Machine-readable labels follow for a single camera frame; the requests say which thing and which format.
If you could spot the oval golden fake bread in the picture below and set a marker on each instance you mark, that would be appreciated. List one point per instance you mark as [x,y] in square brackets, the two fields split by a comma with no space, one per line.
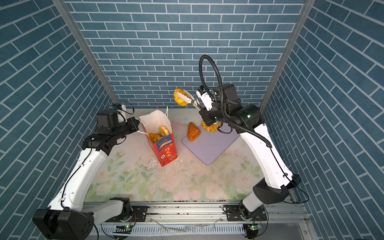
[151,136]

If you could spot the round striped fake bun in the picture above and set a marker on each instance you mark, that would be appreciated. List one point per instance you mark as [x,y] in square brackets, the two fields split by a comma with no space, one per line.
[157,138]

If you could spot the metal tongs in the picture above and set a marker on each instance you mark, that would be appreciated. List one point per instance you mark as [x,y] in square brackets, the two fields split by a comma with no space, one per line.
[190,100]

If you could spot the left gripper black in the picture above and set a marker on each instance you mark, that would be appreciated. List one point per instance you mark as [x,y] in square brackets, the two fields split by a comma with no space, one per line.
[134,127]

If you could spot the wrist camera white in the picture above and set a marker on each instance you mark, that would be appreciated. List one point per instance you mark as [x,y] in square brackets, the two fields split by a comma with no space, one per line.
[122,109]
[204,95]

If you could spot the glazed fake donut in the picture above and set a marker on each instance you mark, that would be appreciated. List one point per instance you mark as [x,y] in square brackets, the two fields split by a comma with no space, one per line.
[164,131]

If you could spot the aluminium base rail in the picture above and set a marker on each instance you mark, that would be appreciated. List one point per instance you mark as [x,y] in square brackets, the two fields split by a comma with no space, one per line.
[222,217]

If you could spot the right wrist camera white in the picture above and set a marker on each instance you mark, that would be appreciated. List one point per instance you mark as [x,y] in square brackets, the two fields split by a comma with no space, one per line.
[204,95]

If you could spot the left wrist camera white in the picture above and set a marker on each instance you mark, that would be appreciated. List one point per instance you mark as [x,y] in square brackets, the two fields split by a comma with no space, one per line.
[122,109]

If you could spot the large ring-shaped fake bread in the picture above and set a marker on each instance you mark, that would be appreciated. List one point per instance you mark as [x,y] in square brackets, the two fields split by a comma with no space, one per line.
[212,128]

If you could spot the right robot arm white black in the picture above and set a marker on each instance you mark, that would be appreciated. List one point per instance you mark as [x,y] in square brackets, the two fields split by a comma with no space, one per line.
[249,123]

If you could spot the small striped fake bun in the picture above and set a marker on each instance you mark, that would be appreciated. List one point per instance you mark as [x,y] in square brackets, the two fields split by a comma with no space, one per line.
[179,96]

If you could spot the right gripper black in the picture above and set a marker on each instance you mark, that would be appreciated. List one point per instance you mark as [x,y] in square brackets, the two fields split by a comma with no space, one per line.
[205,114]

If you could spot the brown fake croissant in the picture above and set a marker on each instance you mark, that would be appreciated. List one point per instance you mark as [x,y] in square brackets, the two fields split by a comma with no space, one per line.
[193,132]

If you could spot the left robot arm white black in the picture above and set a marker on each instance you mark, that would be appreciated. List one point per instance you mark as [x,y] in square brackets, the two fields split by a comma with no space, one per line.
[63,218]

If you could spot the red white paper bag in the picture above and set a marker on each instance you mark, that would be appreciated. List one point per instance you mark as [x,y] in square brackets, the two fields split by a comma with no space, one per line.
[159,131]

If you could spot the lavender plastic tray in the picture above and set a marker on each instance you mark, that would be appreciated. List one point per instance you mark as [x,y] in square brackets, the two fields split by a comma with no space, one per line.
[210,145]

